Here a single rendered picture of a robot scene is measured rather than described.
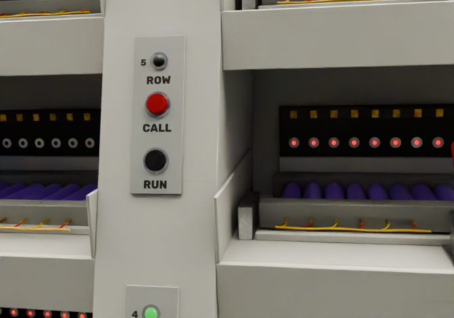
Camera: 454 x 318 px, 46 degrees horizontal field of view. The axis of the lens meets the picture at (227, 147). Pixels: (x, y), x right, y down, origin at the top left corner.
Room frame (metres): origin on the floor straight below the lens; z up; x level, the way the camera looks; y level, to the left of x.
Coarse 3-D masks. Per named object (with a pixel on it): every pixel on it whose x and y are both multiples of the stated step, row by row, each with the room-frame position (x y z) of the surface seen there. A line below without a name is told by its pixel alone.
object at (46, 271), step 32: (0, 160) 0.62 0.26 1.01; (32, 160) 0.61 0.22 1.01; (64, 160) 0.61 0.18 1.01; (96, 160) 0.60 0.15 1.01; (96, 192) 0.41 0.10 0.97; (96, 224) 0.42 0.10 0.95; (0, 256) 0.43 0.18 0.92; (32, 256) 0.43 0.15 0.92; (64, 256) 0.42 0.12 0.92; (0, 288) 0.44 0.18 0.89; (32, 288) 0.43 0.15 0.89; (64, 288) 0.43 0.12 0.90
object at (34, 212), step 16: (0, 208) 0.48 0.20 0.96; (16, 208) 0.48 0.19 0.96; (32, 208) 0.48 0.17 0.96; (48, 208) 0.47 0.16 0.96; (64, 208) 0.47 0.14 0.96; (80, 208) 0.47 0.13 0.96; (32, 224) 0.48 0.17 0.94; (48, 224) 0.48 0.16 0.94; (64, 224) 0.46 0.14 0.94; (80, 224) 0.47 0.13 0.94
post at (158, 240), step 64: (128, 0) 0.41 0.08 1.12; (192, 0) 0.40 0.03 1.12; (128, 64) 0.41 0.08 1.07; (192, 64) 0.40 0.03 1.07; (128, 128) 0.41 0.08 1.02; (192, 128) 0.40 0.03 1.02; (128, 192) 0.41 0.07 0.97; (192, 192) 0.40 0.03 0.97; (128, 256) 0.41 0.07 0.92; (192, 256) 0.40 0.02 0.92
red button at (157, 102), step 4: (152, 96) 0.40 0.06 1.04; (156, 96) 0.40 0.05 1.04; (160, 96) 0.40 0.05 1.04; (148, 100) 0.40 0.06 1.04; (152, 100) 0.40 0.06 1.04; (156, 100) 0.40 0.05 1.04; (160, 100) 0.40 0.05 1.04; (164, 100) 0.40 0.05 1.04; (148, 104) 0.40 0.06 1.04; (152, 104) 0.40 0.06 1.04; (156, 104) 0.40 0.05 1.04; (160, 104) 0.40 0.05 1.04; (164, 104) 0.40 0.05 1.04; (148, 108) 0.40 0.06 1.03; (152, 108) 0.40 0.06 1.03; (156, 108) 0.40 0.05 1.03; (160, 108) 0.40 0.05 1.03; (164, 108) 0.40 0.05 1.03; (152, 112) 0.40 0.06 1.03; (156, 112) 0.40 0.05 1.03; (160, 112) 0.40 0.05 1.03
